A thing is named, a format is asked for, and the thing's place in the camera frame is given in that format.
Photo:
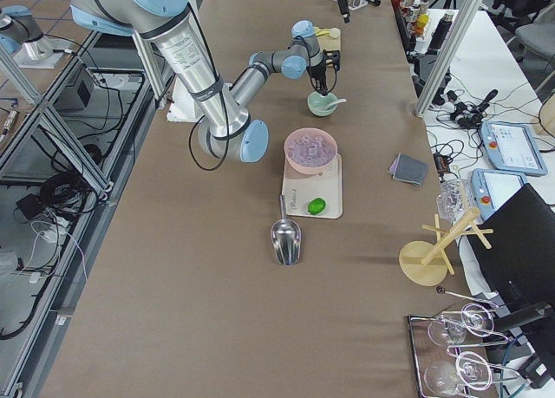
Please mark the beige plastic tray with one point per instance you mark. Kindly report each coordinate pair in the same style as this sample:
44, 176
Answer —
300, 189

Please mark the wine glass upper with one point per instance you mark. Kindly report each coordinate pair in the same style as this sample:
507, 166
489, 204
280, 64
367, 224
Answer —
452, 327

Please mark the mint green bowl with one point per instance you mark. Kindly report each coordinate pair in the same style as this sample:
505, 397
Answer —
317, 103

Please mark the blue teach pendant near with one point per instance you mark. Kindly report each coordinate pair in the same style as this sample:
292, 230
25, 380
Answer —
493, 188

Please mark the wine glass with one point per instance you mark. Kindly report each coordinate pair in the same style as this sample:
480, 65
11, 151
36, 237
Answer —
452, 327
465, 376

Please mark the black monitor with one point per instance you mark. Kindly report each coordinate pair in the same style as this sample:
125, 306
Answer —
519, 265

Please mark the wine glass lower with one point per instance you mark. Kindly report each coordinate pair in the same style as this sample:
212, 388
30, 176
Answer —
465, 376

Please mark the green lime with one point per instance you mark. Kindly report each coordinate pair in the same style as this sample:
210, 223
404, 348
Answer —
316, 206

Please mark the blue teach pendant far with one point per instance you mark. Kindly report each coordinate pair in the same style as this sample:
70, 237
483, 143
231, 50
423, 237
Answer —
510, 147

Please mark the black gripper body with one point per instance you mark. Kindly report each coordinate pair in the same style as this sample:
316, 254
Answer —
318, 71

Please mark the stainless steel ice scoop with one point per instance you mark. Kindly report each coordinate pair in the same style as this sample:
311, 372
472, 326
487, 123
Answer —
286, 237

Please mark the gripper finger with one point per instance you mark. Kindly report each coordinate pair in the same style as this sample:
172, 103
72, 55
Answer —
319, 86

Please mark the metal glass rack tray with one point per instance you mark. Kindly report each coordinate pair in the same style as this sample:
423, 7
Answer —
424, 352

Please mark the pink bowl of ice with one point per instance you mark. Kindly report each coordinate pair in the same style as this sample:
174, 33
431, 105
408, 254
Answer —
310, 150

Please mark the bamboo cutting board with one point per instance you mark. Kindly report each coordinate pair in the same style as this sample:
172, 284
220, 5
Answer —
325, 41

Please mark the wooden cup tree stand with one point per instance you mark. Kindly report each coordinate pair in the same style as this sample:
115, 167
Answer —
427, 264

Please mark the aluminium frame post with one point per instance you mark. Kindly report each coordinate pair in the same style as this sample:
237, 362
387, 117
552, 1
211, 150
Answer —
459, 29

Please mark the white ceramic spoon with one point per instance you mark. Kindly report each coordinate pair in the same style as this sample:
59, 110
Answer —
335, 103

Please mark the blue teach pendant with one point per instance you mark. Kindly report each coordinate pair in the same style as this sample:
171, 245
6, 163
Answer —
510, 147
493, 188

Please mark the grey folded cloth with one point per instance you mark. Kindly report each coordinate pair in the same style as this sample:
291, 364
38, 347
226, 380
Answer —
409, 170

